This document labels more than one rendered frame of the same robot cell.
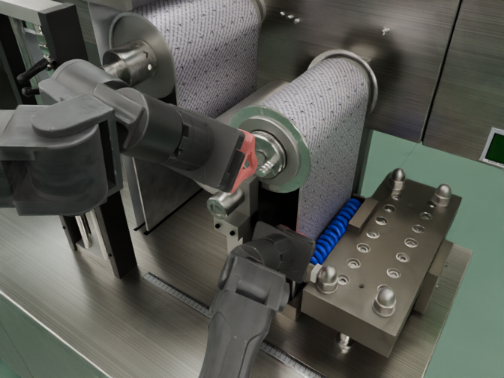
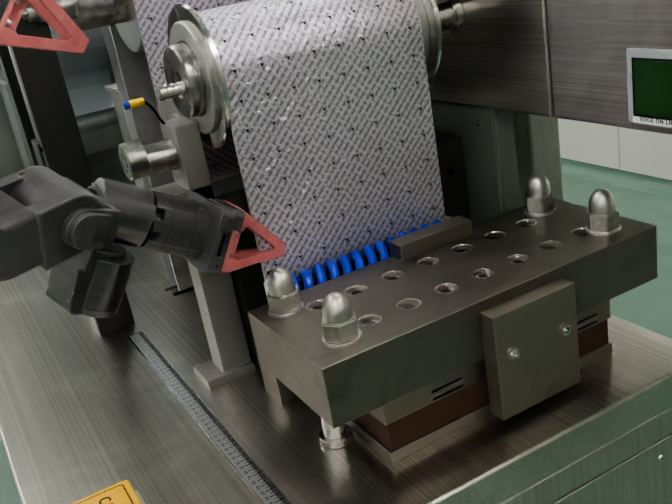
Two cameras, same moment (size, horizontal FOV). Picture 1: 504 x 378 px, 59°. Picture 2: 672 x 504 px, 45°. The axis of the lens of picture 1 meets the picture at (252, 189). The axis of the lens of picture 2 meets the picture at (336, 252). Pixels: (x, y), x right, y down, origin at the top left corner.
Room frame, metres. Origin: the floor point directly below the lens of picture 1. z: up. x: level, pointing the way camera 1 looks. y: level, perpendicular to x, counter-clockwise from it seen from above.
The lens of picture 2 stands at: (-0.11, -0.55, 1.36)
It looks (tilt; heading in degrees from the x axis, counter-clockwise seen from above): 21 degrees down; 30
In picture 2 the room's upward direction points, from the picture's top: 10 degrees counter-clockwise
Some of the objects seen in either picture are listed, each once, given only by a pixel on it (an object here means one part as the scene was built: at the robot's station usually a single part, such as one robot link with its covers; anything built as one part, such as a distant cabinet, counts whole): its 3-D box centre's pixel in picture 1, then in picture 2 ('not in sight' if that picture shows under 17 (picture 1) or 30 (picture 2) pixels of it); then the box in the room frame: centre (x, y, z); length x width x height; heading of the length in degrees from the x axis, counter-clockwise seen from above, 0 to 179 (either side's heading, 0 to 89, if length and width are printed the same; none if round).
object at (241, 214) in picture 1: (236, 247); (194, 257); (0.55, 0.03, 1.05); 0.06 x 0.05 x 0.31; 146
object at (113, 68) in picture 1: (101, 77); (47, 9); (0.64, 0.23, 1.33); 0.06 x 0.03 x 0.03; 146
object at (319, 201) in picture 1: (328, 196); (349, 189); (0.63, -0.14, 1.10); 0.23 x 0.01 x 0.18; 146
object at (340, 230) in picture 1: (335, 231); (372, 259); (0.62, -0.16, 1.03); 0.21 x 0.04 x 0.03; 146
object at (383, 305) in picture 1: (385, 298); (338, 315); (0.44, -0.21, 1.05); 0.04 x 0.04 x 0.04
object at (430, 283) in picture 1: (434, 277); (533, 349); (0.56, -0.35, 0.96); 0.10 x 0.03 x 0.11; 146
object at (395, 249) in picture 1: (388, 249); (458, 293); (0.60, -0.26, 1.00); 0.40 x 0.16 x 0.06; 146
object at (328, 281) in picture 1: (328, 277); (282, 289); (0.49, -0.13, 1.05); 0.04 x 0.04 x 0.04
